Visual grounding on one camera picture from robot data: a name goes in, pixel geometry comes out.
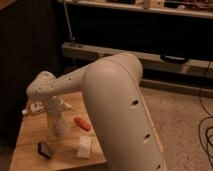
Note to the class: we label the wooden shelf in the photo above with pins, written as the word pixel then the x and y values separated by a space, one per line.
pixel 138 8

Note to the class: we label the metal stand pole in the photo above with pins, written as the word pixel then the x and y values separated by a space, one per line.
pixel 71 37

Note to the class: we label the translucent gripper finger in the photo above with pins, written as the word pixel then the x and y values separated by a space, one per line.
pixel 51 121

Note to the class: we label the orange carrot toy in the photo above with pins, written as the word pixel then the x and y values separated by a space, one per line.
pixel 82 124

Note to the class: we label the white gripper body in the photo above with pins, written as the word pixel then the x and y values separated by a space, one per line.
pixel 54 106

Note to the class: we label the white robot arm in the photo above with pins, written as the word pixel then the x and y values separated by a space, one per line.
pixel 111 93

